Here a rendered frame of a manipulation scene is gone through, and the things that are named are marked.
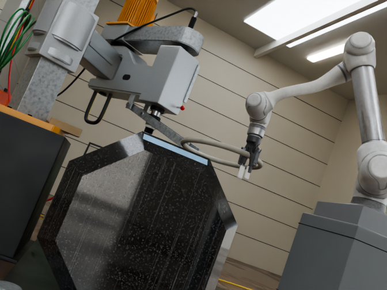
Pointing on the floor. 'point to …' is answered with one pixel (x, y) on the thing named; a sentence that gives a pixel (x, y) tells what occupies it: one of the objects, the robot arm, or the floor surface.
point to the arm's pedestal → (334, 257)
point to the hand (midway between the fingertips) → (244, 172)
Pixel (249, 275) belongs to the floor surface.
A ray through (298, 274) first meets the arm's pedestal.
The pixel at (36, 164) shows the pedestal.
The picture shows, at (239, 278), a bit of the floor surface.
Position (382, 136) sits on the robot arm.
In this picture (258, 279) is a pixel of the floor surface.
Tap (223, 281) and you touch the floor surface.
